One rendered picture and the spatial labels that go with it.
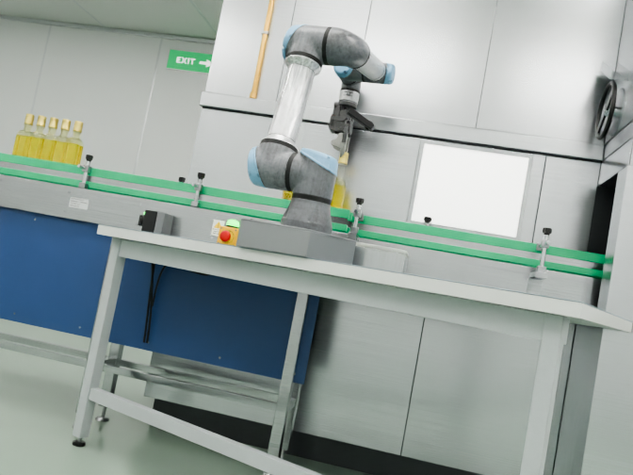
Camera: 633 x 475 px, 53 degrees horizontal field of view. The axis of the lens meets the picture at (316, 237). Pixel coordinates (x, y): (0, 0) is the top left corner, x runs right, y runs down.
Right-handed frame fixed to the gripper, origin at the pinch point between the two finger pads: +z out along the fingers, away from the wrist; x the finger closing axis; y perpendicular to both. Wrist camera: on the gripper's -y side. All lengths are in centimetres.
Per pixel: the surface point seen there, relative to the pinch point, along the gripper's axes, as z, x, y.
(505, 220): 13, -13, -64
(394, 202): 13.0, -12.5, -20.9
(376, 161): -1.9, -12.3, -11.1
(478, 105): -31, -16, -47
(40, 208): 41, 16, 110
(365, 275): 46, 76, -25
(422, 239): 27.4, 3.2, -34.7
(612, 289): 35, 21, -96
